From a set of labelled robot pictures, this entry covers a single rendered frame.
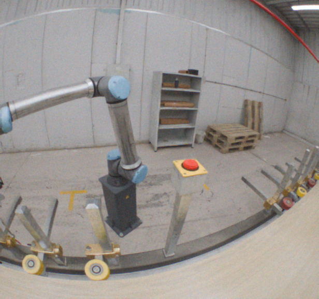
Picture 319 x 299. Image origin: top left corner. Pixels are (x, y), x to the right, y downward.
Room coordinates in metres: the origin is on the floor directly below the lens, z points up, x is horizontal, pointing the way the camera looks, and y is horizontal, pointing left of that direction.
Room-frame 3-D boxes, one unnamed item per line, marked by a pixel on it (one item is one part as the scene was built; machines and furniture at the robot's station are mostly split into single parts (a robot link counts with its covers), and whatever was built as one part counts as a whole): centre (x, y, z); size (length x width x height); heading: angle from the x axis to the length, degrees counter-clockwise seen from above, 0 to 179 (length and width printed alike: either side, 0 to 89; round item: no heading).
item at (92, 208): (0.25, 0.16, 0.89); 0.03 x 0.03 x 0.48; 18
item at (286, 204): (0.45, -0.78, 0.85); 0.08 x 0.08 x 0.11
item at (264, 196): (0.64, -0.72, 0.81); 0.43 x 0.03 x 0.04; 18
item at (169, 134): (3.08, -0.26, 0.78); 0.90 x 0.45 x 1.55; 111
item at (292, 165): (0.56, -0.79, 0.87); 0.03 x 0.03 x 0.48; 18
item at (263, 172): (0.72, -0.96, 0.82); 0.43 x 0.03 x 0.04; 18
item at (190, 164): (0.33, -0.08, 1.22); 0.04 x 0.04 x 0.02
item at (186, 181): (0.33, -0.08, 1.18); 0.07 x 0.07 x 0.08; 18
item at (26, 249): (0.13, 0.62, 0.75); 0.26 x 0.01 x 0.10; 108
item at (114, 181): (1.00, 0.32, 0.65); 0.19 x 0.19 x 0.10
